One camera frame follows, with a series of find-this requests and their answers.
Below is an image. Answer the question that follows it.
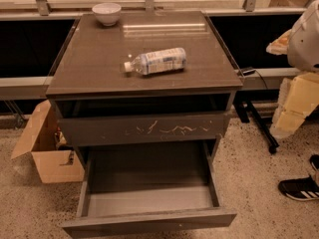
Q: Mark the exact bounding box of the black sneaker tip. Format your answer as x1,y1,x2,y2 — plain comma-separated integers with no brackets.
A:
309,154,319,170

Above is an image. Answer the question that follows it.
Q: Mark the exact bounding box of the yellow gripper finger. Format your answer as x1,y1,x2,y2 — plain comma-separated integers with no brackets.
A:
270,73,319,138
266,30,291,56

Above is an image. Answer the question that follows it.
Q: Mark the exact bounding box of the scratched grey top drawer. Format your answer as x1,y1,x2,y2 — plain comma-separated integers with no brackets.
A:
58,112,230,146

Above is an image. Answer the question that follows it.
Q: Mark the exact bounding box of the open grey middle drawer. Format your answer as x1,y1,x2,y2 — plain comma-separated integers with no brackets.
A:
63,140,236,239

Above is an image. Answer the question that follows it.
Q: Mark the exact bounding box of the white ceramic bowl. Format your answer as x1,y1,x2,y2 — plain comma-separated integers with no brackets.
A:
92,3,122,26

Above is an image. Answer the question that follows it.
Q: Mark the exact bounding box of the clear blue-label plastic bottle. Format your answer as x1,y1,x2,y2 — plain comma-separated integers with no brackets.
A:
124,48,186,76

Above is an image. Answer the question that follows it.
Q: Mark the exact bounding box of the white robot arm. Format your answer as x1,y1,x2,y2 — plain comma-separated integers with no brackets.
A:
266,0,319,138

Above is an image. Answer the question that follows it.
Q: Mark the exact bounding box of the black white sneaker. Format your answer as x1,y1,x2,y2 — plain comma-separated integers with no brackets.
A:
278,176,319,201

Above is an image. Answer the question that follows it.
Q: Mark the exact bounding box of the black cable and plug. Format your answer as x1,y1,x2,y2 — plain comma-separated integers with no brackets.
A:
237,66,269,90

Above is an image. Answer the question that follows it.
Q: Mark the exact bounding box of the dark grey drawer cabinet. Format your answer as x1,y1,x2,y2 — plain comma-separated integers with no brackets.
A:
45,10,244,239

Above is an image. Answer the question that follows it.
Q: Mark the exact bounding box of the black metal stand leg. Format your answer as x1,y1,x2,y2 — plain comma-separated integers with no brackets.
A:
233,100,279,154

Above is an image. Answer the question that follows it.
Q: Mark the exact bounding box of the brown cardboard box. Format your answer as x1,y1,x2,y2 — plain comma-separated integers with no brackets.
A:
11,101,85,183

